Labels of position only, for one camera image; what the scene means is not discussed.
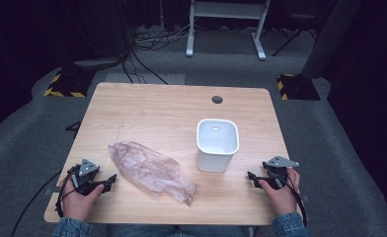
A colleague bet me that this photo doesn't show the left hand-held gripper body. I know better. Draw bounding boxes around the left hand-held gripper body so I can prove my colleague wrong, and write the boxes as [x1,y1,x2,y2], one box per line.
[67,158,101,196]

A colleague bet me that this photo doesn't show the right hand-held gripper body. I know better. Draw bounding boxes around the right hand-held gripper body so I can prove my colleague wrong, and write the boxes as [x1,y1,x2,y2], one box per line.
[262,155,300,191]

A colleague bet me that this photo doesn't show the translucent pink plastic bag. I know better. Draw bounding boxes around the translucent pink plastic bag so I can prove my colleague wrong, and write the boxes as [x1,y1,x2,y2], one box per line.
[108,140,197,207]

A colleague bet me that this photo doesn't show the white plastic bin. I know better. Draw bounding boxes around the white plastic bin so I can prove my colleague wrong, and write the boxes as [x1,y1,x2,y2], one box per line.
[195,118,241,173]

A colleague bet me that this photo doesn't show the person's right hand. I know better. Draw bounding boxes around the person's right hand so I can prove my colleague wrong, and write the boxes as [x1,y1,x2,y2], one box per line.
[258,167,301,217]

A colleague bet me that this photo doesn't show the person's left hand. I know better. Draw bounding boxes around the person's left hand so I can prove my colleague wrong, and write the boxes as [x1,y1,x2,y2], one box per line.
[61,178,106,222]

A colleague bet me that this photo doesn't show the black yellow striped stand base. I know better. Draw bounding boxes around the black yellow striped stand base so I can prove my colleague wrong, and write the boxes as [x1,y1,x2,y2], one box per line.
[276,73,322,102]
[43,68,97,99]

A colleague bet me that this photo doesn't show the grey round stand base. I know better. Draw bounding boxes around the grey round stand base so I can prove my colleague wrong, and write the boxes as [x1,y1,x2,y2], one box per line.
[73,53,130,71]

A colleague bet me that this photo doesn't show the black tripod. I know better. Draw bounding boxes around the black tripod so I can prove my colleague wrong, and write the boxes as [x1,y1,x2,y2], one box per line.
[271,13,318,57]

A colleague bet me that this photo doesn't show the grey slanted column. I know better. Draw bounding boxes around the grey slanted column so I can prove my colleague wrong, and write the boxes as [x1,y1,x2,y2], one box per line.
[300,0,362,80]

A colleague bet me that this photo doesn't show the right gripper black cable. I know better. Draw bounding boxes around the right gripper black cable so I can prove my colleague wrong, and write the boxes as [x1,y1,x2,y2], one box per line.
[274,174,309,229]

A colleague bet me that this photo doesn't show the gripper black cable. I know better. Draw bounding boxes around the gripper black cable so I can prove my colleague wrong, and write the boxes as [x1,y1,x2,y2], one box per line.
[274,174,309,229]
[9,165,81,237]

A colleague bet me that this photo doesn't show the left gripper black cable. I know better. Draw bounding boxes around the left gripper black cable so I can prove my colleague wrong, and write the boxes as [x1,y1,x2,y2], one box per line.
[9,165,81,237]

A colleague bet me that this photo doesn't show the black triangular bracket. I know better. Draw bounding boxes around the black triangular bracket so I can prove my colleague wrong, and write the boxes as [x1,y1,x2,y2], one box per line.
[65,120,83,133]

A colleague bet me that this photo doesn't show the bundle of floor cables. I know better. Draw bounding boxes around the bundle of floor cables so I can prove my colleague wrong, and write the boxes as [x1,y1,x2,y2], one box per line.
[120,23,197,86]

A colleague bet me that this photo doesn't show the white desk frame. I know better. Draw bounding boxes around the white desk frame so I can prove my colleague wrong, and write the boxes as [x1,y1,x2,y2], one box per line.
[185,0,272,61]

